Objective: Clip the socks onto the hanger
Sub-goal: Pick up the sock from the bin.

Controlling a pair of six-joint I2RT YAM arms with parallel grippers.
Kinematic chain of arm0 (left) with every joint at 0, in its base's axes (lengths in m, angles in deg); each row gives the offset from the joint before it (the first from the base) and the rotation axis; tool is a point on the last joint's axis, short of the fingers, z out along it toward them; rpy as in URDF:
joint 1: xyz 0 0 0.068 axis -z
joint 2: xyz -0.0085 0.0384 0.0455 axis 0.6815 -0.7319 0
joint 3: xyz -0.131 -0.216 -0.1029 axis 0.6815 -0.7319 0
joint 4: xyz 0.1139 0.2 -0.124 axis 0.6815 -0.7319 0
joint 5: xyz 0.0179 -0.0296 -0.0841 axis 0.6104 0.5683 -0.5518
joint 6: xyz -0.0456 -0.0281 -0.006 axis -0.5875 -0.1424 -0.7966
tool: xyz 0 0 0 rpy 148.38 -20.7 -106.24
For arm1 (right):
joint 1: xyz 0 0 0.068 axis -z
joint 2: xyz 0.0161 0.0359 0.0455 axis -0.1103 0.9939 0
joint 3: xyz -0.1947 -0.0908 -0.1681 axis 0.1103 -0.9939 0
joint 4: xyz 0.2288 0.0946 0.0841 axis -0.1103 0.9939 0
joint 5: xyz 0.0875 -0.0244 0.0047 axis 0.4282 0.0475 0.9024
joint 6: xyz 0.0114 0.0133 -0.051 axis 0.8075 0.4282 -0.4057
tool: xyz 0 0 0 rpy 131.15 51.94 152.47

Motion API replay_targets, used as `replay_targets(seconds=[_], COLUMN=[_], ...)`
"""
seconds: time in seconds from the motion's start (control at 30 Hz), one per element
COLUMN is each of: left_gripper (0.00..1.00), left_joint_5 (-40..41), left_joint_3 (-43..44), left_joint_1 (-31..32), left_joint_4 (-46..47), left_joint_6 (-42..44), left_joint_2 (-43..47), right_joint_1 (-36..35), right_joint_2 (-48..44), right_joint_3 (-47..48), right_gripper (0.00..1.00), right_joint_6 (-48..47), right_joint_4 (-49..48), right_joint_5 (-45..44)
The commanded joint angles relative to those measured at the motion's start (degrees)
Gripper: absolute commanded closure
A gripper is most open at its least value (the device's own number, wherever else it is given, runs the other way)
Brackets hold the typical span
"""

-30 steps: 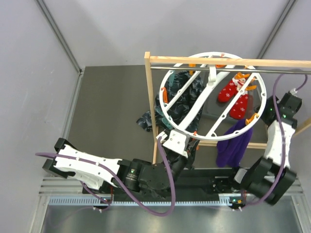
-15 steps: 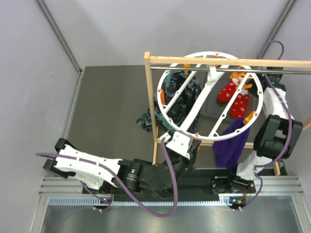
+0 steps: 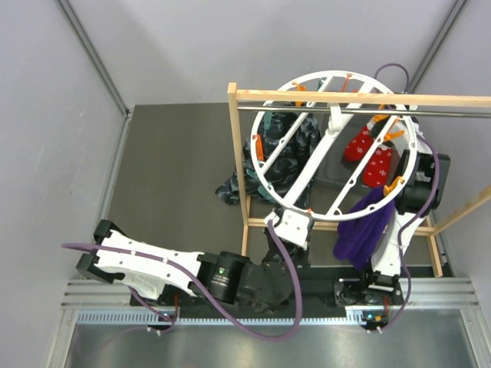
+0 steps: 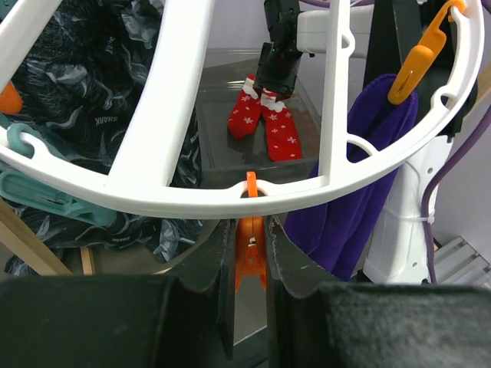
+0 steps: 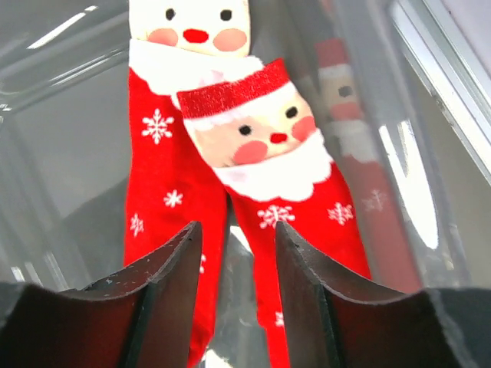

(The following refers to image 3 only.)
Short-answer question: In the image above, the purple sock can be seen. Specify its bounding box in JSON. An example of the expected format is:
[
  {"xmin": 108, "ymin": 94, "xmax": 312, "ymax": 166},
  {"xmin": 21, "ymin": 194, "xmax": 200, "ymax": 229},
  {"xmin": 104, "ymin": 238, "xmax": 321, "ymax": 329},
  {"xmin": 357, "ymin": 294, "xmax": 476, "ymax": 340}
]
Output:
[{"xmin": 333, "ymin": 200, "xmax": 395, "ymax": 271}]

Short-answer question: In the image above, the red santa sock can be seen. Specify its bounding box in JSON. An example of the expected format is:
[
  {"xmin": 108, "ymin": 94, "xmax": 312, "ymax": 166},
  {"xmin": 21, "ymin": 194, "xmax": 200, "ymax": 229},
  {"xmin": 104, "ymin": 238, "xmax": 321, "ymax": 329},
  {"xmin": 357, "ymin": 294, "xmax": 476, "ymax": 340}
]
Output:
[{"xmin": 361, "ymin": 144, "xmax": 394, "ymax": 188}]

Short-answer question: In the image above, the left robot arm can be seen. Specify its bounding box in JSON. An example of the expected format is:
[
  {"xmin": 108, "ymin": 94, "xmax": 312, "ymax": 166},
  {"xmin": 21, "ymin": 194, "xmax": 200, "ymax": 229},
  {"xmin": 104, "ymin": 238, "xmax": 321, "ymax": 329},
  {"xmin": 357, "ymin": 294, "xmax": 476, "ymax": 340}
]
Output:
[{"xmin": 71, "ymin": 219, "xmax": 307, "ymax": 314}]

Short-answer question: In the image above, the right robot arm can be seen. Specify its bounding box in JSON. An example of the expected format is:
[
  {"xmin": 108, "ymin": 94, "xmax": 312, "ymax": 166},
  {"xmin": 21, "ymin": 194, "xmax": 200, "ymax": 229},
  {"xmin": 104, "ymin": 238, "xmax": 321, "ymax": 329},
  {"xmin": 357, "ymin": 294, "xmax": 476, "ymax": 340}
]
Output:
[{"xmin": 360, "ymin": 127, "xmax": 450, "ymax": 304}]

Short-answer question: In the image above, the dark patterned cloth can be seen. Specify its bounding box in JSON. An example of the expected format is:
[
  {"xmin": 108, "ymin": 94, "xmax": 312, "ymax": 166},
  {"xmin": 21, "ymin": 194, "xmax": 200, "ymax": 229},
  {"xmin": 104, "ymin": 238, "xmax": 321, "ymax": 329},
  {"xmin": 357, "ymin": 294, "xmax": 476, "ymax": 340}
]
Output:
[{"xmin": 215, "ymin": 112, "xmax": 321, "ymax": 205}]

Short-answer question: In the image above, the red snowflake sock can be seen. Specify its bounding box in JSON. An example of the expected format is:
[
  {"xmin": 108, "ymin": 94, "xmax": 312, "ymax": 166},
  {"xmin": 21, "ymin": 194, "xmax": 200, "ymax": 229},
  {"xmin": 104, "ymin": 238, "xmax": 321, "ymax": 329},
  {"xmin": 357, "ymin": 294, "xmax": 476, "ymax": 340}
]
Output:
[{"xmin": 343, "ymin": 123, "xmax": 374, "ymax": 163}]

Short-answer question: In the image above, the clear plastic bin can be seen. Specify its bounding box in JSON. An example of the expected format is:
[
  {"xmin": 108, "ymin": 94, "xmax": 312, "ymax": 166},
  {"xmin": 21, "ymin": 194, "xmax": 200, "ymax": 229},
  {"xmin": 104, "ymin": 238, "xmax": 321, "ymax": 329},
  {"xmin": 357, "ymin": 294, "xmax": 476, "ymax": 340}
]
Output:
[{"xmin": 246, "ymin": 115, "xmax": 433, "ymax": 236}]

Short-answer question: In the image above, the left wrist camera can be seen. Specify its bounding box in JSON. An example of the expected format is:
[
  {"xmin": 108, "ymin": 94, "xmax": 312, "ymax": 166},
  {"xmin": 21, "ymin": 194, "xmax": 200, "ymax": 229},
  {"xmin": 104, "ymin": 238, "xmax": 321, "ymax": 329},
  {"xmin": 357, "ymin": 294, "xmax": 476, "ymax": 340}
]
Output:
[{"xmin": 263, "ymin": 208, "xmax": 314, "ymax": 251}]

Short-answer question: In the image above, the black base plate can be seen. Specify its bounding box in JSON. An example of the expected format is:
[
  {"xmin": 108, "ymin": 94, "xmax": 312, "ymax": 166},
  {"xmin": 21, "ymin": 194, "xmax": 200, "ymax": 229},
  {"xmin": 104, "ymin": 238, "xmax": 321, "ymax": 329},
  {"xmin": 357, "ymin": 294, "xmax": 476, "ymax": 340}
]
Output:
[{"xmin": 130, "ymin": 267, "xmax": 403, "ymax": 319}]

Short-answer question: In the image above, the wooden rack frame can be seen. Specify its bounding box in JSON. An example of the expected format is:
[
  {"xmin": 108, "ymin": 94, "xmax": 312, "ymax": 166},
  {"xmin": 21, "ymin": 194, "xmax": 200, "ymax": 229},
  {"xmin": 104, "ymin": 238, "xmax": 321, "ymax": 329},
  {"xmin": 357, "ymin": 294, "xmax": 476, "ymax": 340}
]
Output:
[{"xmin": 226, "ymin": 81, "xmax": 491, "ymax": 278}]

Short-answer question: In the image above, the grey cable duct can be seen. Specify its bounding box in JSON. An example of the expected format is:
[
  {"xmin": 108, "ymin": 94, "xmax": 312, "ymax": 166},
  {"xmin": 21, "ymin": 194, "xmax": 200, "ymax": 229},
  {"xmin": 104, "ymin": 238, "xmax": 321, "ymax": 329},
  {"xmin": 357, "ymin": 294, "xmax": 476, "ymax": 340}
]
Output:
[{"xmin": 77, "ymin": 310, "xmax": 382, "ymax": 327}]

